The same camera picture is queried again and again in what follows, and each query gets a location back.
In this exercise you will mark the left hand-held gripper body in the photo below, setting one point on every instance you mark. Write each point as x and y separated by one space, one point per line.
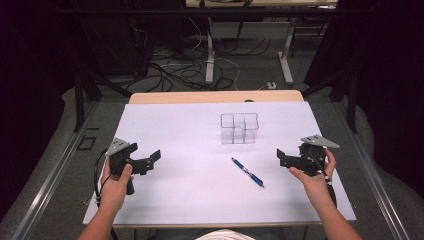
117 159

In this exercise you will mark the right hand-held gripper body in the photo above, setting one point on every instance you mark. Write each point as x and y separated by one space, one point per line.
311 156

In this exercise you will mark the person's right hand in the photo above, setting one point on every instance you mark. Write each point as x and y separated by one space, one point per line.
315 183

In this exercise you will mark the person's left hand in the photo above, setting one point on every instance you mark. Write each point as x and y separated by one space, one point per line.
115 190

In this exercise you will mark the blue pen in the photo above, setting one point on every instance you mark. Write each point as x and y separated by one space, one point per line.
248 172

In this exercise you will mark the clear plastic divided organizer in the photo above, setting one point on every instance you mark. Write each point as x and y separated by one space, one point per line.
239 128

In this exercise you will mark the white table sheet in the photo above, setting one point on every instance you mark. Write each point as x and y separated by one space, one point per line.
200 186

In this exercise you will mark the white power plug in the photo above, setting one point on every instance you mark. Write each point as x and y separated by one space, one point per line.
271 85

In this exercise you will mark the black metal stand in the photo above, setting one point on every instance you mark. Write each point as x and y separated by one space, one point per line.
79 100
351 100

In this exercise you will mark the person's white shirt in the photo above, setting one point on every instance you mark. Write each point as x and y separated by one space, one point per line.
225 235

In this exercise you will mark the background desk with white legs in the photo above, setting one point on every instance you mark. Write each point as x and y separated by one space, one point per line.
210 50

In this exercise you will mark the black horizontal bar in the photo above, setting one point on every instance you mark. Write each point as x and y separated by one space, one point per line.
200 12

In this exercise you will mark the metal floor rail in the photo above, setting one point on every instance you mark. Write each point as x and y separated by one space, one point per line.
50 180
376 186

